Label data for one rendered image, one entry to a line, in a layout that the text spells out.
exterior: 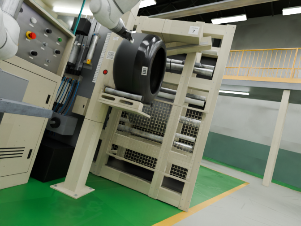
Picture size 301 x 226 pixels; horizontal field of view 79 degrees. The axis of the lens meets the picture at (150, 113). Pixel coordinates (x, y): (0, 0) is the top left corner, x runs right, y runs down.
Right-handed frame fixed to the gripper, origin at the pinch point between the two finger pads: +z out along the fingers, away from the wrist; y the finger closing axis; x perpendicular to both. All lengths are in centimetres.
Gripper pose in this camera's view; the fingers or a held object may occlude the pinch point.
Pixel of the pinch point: (130, 39)
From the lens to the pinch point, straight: 133.3
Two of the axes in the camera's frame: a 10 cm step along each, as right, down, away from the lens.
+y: -9.3, -2.4, 2.9
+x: -2.3, 9.7, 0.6
